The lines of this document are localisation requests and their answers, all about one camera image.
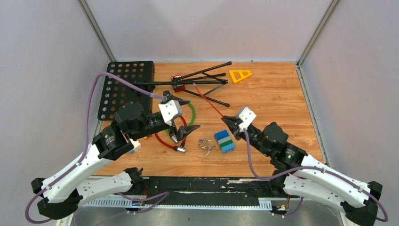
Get green cable lock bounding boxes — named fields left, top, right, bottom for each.
left=165, top=103, right=196, bottom=144

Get silver keys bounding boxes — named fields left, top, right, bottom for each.
left=198, top=139, right=210, bottom=149

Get red tag with cord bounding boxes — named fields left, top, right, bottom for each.
left=193, top=83, right=223, bottom=117

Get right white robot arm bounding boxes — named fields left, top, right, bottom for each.
left=222, top=116, right=388, bottom=226

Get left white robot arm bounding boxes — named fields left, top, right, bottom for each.
left=31, top=91, right=197, bottom=220

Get red label card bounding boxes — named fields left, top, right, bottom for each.
left=170, top=74, right=185, bottom=93

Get blue green white brick stack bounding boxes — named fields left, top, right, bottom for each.
left=214, top=130, right=236, bottom=153

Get black perforated music stand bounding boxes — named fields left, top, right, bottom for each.
left=97, top=61, right=232, bottom=121

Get yellow plastic triangle piece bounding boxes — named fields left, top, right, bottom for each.
left=229, top=70, right=252, bottom=84

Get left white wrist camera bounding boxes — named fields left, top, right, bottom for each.
left=158, top=100, right=183, bottom=126

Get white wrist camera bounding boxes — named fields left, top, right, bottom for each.
left=158, top=100, right=183, bottom=126
left=236, top=106, right=256, bottom=120

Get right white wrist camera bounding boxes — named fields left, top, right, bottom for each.
left=236, top=106, right=256, bottom=120

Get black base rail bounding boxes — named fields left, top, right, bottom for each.
left=124, top=177, right=287, bottom=206

